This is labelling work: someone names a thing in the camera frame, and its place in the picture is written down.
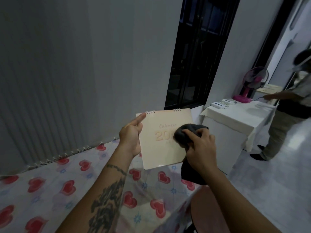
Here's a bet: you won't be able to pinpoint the brown round stool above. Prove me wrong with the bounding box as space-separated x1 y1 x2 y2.
190 186 225 233

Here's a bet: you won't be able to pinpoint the person's right hand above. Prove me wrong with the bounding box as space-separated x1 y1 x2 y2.
181 129 218 172

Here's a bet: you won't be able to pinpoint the black framed window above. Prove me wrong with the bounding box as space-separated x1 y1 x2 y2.
164 0 241 110

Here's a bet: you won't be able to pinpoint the pink desk fan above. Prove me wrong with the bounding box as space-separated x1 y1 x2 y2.
233 66 270 104

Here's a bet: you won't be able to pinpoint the dark grey cloth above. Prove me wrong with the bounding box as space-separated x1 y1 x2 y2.
173 123 209 185

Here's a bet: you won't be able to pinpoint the person's left hand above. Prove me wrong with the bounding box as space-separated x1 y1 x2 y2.
119 112 147 158

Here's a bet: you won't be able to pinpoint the cream flat pad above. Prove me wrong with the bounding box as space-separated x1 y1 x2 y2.
257 84 283 94

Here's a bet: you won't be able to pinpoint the person's left forearm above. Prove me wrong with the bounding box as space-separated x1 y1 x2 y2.
54 147 136 233

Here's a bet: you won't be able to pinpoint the cream spiral desk calendar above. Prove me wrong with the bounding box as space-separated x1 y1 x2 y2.
135 108 194 170

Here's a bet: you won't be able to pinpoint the white cabinet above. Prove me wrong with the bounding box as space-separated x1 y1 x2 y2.
202 116 248 175

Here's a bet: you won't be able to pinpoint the cream cloth cover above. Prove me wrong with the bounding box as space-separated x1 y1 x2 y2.
200 99 277 152

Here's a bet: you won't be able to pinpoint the grey vertical blinds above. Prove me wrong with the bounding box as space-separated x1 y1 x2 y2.
0 0 184 176

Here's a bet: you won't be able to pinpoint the person's right forearm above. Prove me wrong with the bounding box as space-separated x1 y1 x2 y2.
205 165 282 233

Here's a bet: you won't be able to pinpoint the heart print cloth covered table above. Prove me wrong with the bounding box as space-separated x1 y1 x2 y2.
0 139 207 233

